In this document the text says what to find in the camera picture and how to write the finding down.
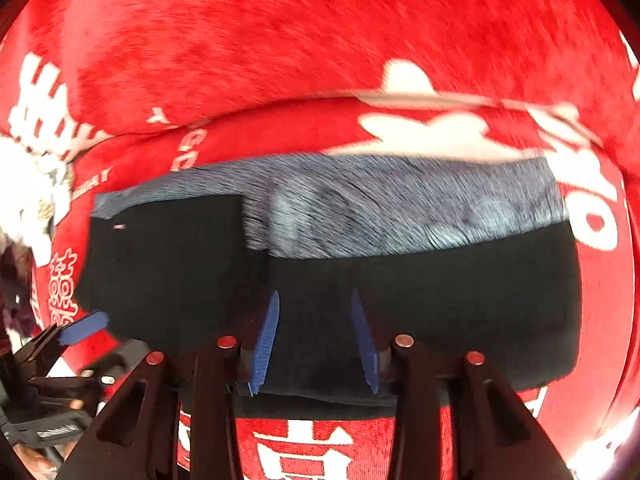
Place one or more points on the person's left hand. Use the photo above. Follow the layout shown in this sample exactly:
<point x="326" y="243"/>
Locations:
<point x="37" y="465"/>

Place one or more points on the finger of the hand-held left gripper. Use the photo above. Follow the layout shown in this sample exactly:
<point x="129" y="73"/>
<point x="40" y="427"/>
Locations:
<point x="82" y="329"/>
<point x="117" y="362"/>

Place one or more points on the red printed seat cover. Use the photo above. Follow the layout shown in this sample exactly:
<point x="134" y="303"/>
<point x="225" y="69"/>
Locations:
<point x="310" y="125"/>

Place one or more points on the black pants with blue trim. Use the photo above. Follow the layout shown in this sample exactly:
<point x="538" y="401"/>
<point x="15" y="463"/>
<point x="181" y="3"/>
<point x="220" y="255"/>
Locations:
<point x="450" y="285"/>

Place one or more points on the dark cloth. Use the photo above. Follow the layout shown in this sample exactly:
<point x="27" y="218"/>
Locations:
<point x="15" y="285"/>

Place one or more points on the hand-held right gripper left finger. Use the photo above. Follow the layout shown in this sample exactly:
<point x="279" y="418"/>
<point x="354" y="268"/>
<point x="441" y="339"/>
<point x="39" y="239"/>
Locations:
<point x="264" y="345"/>

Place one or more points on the white floral cloth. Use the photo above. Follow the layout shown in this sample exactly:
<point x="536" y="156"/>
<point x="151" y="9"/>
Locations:
<point x="30" y="185"/>

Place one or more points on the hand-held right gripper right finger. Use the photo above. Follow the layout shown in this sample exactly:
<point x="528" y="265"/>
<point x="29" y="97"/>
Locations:
<point x="366" y="345"/>

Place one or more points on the red printed backrest cover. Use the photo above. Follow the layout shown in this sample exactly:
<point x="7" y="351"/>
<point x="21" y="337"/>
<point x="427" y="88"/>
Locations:
<point x="275" y="25"/>

